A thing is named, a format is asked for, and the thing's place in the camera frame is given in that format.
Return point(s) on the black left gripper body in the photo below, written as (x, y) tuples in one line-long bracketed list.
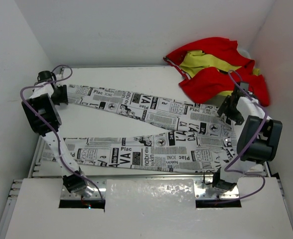
[(60, 96)]

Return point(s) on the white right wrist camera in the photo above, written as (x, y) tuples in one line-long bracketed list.
[(244, 86)]

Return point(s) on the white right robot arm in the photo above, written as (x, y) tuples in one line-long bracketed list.
[(257, 136)]

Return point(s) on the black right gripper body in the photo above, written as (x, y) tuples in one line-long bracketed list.
[(230, 111)]

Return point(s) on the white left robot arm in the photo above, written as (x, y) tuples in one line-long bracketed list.
[(39, 104)]

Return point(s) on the white front cover panel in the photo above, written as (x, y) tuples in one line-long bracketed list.
[(149, 209)]

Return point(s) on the red fabric garment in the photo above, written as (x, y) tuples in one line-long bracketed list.
[(209, 82)]

